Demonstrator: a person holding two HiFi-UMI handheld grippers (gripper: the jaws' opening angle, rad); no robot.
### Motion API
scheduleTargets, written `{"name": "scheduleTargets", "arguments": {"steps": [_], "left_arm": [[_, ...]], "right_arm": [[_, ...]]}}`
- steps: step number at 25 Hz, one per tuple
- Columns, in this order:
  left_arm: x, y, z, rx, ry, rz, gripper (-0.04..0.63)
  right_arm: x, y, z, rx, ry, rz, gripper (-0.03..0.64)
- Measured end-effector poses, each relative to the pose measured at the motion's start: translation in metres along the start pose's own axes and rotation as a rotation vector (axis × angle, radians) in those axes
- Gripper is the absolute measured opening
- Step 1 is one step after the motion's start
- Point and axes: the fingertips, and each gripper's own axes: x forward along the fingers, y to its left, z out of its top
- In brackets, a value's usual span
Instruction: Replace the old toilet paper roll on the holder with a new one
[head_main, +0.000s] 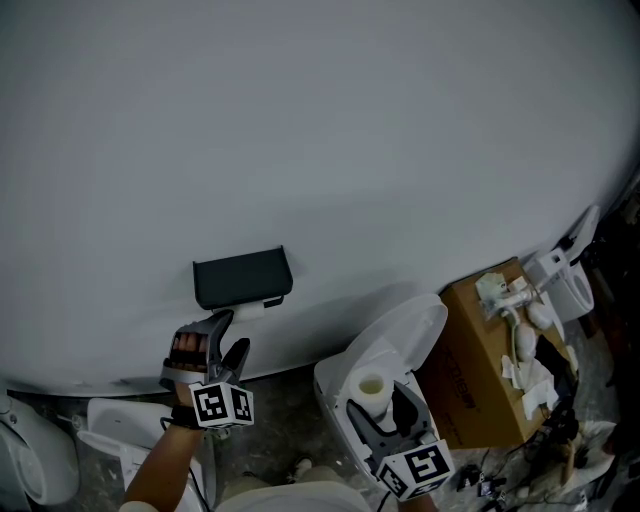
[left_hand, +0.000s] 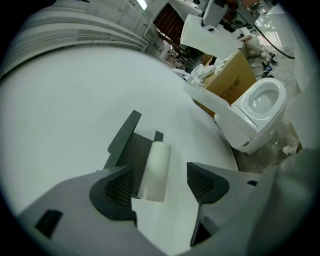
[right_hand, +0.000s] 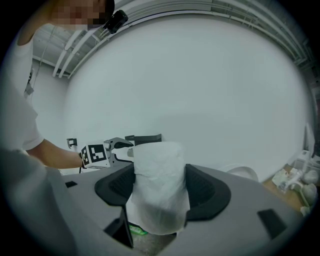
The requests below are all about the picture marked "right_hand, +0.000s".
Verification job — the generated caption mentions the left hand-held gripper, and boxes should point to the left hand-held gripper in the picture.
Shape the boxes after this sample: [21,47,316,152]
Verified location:
[80,136,135,170]

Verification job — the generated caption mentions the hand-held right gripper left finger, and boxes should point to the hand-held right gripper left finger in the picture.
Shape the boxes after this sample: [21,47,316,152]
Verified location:
[94,163,137,207]

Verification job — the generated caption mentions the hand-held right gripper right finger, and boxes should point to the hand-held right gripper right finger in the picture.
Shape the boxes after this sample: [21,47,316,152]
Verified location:
[184,163,232,222]

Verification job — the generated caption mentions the person's left forearm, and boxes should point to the person's left forearm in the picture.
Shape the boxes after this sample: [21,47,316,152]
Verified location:
[34,138,85,170]

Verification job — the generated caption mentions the brown cardboard box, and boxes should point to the brown cardboard box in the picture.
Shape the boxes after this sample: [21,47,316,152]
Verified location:
[262,163,306,214]

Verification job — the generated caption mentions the pile of white fittings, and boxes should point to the pile of white fittings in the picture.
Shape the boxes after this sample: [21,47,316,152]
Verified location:
[271,149,320,209]

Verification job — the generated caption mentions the person's white shirt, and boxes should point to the person's white shirt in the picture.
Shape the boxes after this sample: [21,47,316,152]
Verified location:
[0,23,46,154]

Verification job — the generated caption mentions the white ceiling pipes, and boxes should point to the white ceiling pipes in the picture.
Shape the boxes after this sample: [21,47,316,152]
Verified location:
[51,0,320,79]

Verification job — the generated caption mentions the person's head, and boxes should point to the person's head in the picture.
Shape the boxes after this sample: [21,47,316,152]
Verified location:
[48,0,116,31]

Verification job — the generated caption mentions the black head-worn camera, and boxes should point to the black head-worn camera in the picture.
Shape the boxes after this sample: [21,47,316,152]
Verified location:
[102,9,129,35]

